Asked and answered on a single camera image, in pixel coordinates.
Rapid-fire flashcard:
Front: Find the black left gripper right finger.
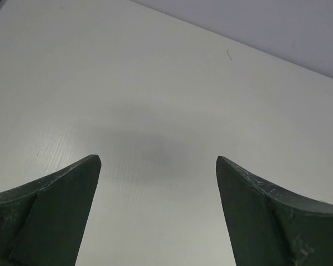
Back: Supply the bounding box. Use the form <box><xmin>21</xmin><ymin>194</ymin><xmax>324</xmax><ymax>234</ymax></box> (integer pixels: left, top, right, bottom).
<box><xmin>216</xmin><ymin>156</ymin><xmax>333</xmax><ymax>265</ymax></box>

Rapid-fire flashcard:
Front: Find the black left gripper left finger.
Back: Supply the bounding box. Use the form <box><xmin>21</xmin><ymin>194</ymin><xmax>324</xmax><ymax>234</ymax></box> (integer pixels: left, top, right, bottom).
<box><xmin>0</xmin><ymin>155</ymin><xmax>101</xmax><ymax>266</ymax></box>

